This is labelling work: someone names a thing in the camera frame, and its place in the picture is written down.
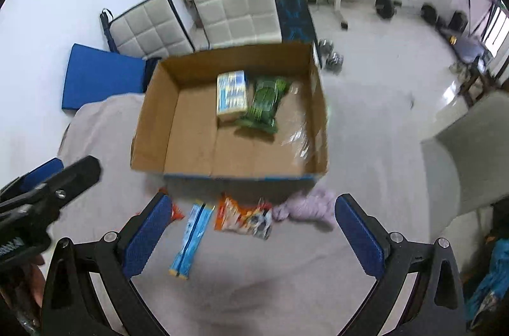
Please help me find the red snack bag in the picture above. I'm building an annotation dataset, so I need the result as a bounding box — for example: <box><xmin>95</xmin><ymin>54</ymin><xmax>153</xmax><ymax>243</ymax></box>
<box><xmin>159</xmin><ymin>187</ymin><xmax>185</xmax><ymax>223</ymax></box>

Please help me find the blue foam mat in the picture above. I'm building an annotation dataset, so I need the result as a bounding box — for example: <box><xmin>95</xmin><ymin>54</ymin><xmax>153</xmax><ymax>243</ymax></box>
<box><xmin>61</xmin><ymin>44</ymin><xmax>157</xmax><ymax>111</ymax></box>

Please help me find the white quilted chair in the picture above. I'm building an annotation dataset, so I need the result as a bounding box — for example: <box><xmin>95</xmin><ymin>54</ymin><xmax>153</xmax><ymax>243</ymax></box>
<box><xmin>192</xmin><ymin>0</ymin><xmax>282</xmax><ymax>48</ymax></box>
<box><xmin>106</xmin><ymin>0</ymin><xmax>195</xmax><ymax>60</ymax></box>

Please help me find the white blue tissue pack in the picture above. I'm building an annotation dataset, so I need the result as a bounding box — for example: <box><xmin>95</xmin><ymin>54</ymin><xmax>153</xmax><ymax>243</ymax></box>
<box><xmin>216</xmin><ymin>71</ymin><xmax>248</xmax><ymax>123</ymax></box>

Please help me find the floor barbell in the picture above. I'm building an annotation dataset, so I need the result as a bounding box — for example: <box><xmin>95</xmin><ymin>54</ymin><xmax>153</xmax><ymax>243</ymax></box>
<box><xmin>374</xmin><ymin>0</ymin><xmax>438</xmax><ymax>26</ymax></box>

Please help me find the long blue snack packet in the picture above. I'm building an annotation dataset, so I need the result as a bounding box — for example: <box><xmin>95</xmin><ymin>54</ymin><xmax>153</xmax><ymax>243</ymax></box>
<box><xmin>169</xmin><ymin>202</ymin><xmax>215</xmax><ymax>280</ymax></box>

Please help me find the green snack bag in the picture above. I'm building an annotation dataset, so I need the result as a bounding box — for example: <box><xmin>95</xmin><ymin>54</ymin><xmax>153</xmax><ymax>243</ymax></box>
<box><xmin>235</xmin><ymin>77</ymin><xmax>291</xmax><ymax>134</ymax></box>

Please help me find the white quilted chair left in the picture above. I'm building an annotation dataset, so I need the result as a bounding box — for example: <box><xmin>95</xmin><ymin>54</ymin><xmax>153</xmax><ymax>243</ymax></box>
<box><xmin>106</xmin><ymin>0</ymin><xmax>195</xmax><ymax>60</ymax></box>

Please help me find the person left hand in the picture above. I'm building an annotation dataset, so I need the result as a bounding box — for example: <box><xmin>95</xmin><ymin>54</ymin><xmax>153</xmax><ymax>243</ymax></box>
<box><xmin>23</xmin><ymin>254</ymin><xmax>46</xmax><ymax>308</ymax></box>

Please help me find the blue patterned bench pad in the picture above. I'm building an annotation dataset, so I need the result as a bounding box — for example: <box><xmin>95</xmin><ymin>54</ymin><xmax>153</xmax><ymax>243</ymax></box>
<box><xmin>275</xmin><ymin>0</ymin><xmax>318</xmax><ymax>53</ymax></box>

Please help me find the lilac cloth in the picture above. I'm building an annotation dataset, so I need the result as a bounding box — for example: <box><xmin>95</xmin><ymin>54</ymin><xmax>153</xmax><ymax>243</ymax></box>
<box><xmin>273</xmin><ymin>187</ymin><xmax>337</xmax><ymax>229</ymax></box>

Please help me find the grey table cloth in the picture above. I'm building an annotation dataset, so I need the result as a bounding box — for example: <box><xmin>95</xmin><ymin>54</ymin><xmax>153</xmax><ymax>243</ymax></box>
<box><xmin>53</xmin><ymin>79</ymin><xmax>431</xmax><ymax>335</ymax></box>

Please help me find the white quilted chair right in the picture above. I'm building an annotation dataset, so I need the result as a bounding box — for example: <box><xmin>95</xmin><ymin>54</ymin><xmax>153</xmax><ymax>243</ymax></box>
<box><xmin>192</xmin><ymin>0</ymin><xmax>282</xmax><ymax>48</ymax></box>

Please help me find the open cardboard box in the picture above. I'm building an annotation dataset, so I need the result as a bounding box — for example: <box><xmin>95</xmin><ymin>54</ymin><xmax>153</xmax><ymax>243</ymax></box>
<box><xmin>130</xmin><ymin>42</ymin><xmax>329</xmax><ymax>180</ymax></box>

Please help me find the orange sunflower seed bag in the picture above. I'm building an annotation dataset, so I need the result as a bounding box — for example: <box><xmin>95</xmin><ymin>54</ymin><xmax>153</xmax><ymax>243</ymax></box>
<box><xmin>214</xmin><ymin>194</ymin><xmax>273</xmax><ymax>240</ymax></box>

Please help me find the dark wooden chair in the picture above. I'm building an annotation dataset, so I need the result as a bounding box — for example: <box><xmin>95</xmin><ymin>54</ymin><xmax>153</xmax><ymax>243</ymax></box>
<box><xmin>458</xmin><ymin>56</ymin><xmax>499</xmax><ymax>109</ymax></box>

